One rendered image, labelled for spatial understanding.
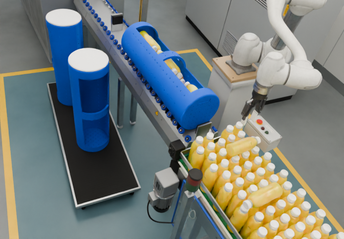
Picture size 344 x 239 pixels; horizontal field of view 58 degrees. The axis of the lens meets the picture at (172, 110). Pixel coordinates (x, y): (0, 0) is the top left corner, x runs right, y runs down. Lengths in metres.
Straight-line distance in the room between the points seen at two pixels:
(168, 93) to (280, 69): 0.70
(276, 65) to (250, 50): 0.85
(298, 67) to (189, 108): 0.62
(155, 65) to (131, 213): 1.25
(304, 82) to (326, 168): 2.10
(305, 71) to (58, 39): 1.95
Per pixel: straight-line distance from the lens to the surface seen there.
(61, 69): 2.95
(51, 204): 2.76
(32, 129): 3.28
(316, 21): 3.46
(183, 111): 1.79
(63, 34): 2.74
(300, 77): 1.55
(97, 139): 2.89
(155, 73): 2.00
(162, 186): 1.80
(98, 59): 2.30
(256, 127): 1.91
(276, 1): 1.82
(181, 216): 1.66
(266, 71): 1.51
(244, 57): 2.36
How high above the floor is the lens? 2.37
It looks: 43 degrees down
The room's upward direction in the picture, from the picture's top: 11 degrees clockwise
